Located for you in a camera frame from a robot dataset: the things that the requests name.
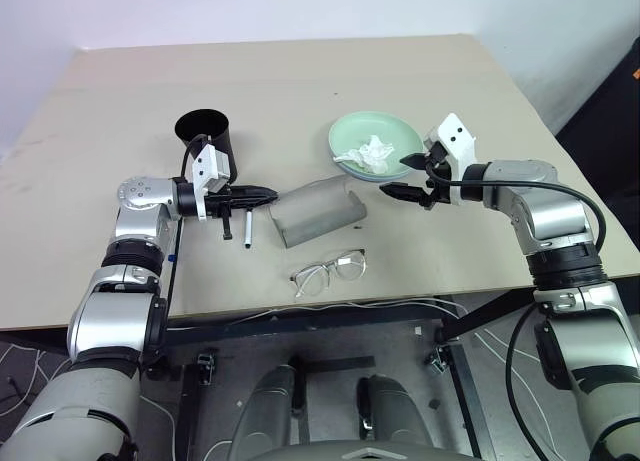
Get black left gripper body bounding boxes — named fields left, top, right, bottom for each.
left=204, top=187, right=237, bottom=243

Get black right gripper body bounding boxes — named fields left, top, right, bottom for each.
left=418, top=145, right=453, bottom=210

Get black plastic cup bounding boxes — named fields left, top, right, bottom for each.
left=174, top=108, right=239, bottom=183

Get grey open glasses case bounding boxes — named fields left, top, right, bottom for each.
left=269, top=176, right=368, bottom=251

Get crumpled white tissue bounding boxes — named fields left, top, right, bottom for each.
left=333, top=135, right=397, bottom=175

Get light green bowl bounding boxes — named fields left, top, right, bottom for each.
left=327, top=110, right=424, bottom=181

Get silver table leg clamp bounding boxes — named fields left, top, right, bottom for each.
left=425, top=344, right=450, bottom=376
left=196, top=352, right=218, bottom=387

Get dark grey rounded shell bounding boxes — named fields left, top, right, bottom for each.
left=356, top=374, right=434, bottom=452
left=233, top=364, right=307, bottom=453

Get dark grey robot torso edge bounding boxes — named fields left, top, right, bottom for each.
left=224, top=437, right=482, bottom=461

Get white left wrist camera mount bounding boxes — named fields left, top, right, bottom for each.
left=191, top=142, right=237, bottom=223

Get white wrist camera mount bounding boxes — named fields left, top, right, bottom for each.
left=191, top=142, right=237, bottom=223
left=423, top=112, right=476, bottom=208

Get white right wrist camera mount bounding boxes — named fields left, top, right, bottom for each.
left=423, top=112, right=476, bottom=208

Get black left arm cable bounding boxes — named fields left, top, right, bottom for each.
left=160, top=134, right=214, bottom=332

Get clear frame glasses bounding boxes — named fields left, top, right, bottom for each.
left=289, top=247, right=368, bottom=299

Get thin white cable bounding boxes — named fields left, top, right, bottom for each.
left=224, top=295, right=472, bottom=328

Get black metal table frame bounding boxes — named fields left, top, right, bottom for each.
left=164, top=277, right=640, bottom=461

